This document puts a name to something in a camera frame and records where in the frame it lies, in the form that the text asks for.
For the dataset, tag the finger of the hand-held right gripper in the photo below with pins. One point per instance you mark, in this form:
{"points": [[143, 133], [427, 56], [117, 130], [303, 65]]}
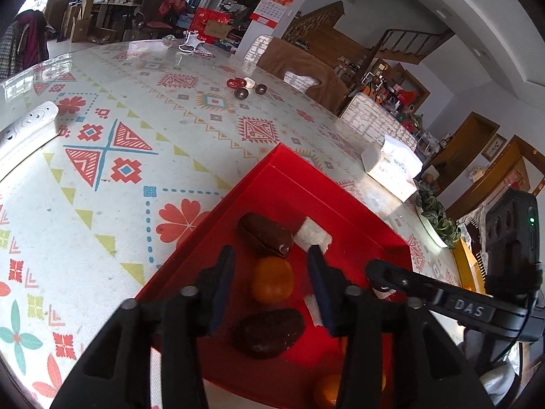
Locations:
{"points": [[404, 280]]}

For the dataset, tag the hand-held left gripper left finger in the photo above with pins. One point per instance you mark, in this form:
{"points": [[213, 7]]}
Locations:
{"points": [[221, 289]]}

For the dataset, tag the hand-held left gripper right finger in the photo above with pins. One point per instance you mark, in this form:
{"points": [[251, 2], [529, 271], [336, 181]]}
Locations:
{"points": [[319, 289]]}

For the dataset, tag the round rice cake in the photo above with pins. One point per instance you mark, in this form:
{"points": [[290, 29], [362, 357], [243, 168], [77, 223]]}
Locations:
{"points": [[313, 310]]}

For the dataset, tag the square rice cake block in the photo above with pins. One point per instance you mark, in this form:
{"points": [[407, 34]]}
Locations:
{"points": [[313, 234]]}

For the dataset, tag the large red date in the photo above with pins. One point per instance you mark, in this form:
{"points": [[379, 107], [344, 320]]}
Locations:
{"points": [[268, 332]]}

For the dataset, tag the gold box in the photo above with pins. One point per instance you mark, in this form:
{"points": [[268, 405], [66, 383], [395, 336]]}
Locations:
{"points": [[466, 264]]}

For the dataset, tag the white oval plate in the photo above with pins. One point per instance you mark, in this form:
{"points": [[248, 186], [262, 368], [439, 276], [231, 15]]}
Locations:
{"points": [[430, 230]]}

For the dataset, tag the framed picture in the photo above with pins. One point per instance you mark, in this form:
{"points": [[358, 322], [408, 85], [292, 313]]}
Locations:
{"points": [[494, 147]]}

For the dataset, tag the white tissue box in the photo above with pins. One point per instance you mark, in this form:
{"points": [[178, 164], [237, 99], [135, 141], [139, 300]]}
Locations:
{"points": [[394, 166]]}

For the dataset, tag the white patterned chair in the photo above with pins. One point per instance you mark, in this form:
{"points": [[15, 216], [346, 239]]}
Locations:
{"points": [[379, 119]]}

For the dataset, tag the dark round candy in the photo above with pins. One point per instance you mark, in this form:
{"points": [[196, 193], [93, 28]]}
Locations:
{"points": [[260, 89], [242, 92]]}

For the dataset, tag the red round candy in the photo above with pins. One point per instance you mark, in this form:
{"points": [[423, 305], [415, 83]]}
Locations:
{"points": [[235, 82]]}

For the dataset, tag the wooden staircase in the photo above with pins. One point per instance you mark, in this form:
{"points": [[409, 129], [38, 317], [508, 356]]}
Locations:
{"points": [[404, 44]]}

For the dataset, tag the brown covered chair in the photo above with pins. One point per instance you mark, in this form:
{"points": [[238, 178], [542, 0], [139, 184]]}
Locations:
{"points": [[298, 64]]}

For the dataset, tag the white power strip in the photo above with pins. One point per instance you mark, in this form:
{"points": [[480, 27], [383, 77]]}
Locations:
{"points": [[25, 130]]}

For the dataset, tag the red gift box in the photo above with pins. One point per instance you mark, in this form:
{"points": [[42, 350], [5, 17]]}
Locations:
{"points": [[208, 23]]}

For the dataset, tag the cardboard box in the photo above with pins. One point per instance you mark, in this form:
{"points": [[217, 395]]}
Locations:
{"points": [[81, 23]]}

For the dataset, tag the hanging clothes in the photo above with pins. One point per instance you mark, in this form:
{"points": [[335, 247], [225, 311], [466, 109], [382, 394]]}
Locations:
{"points": [[23, 42]]}

